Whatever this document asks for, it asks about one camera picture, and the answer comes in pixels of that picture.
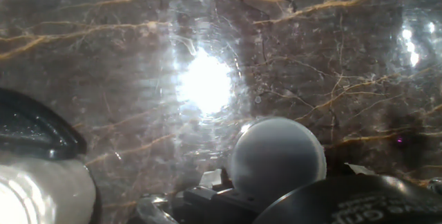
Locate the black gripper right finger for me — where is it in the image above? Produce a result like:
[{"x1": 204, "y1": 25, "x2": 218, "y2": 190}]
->
[{"x1": 343, "y1": 162, "x2": 376, "y2": 176}]

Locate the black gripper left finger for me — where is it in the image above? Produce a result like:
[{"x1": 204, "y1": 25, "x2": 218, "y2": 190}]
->
[{"x1": 172, "y1": 168, "x2": 267, "y2": 224}]

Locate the white translucent plastic jar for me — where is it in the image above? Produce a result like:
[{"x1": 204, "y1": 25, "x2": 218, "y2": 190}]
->
[{"x1": 0, "y1": 158, "x2": 98, "y2": 224}]

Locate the black C-clamp with steel screw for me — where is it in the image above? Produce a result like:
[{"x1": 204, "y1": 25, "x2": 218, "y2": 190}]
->
[{"x1": 0, "y1": 87, "x2": 88, "y2": 161}]

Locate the transparent plastic wrap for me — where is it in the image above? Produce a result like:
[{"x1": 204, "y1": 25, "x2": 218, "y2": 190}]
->
[
  {"x1": 427, "y1": 177, "x2": 442, "y2": 196},
  {"x1": 136, "y1": 194, "x2": 179, "y2": 224}
]

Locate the dark brown marble pattern mat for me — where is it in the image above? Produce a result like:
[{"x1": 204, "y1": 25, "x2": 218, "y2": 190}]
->
[{"x1": 0, "y1": 0, "x2": 442, "y2": 224}]

